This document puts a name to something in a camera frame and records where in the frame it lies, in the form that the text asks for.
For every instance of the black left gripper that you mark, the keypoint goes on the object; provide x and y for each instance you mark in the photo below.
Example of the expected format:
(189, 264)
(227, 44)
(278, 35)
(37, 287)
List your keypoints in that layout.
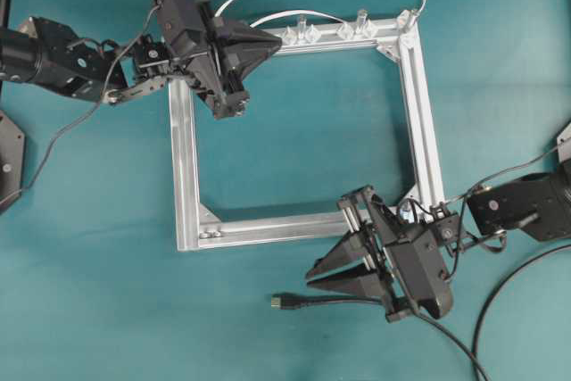
(188, 34)

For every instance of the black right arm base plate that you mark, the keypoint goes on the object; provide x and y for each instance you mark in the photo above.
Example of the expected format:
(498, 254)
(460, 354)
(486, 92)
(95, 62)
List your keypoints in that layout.
(563, 141)

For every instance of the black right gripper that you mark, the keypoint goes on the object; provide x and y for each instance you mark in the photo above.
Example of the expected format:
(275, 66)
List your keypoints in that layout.
(393, 260)

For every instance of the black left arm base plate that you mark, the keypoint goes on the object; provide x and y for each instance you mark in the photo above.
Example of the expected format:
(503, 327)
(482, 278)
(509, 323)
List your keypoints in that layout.
(13, 142)

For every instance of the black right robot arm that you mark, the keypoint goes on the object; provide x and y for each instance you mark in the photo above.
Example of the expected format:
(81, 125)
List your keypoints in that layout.
(538, 204)

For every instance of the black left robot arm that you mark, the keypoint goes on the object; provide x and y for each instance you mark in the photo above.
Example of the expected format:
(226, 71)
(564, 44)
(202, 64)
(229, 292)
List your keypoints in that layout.
(51, 55)

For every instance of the silver aluminium extrusion frame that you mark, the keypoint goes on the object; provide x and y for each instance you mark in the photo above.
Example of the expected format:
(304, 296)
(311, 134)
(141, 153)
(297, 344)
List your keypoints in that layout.
(197, 228)

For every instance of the clear standoff post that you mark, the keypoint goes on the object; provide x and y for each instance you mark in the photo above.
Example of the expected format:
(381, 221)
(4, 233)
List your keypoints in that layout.
(301, 29)
(361, 21)
(407, 19)

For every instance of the black zip tie loop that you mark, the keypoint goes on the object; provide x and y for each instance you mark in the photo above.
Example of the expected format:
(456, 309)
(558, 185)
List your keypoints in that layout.
(409, 204)

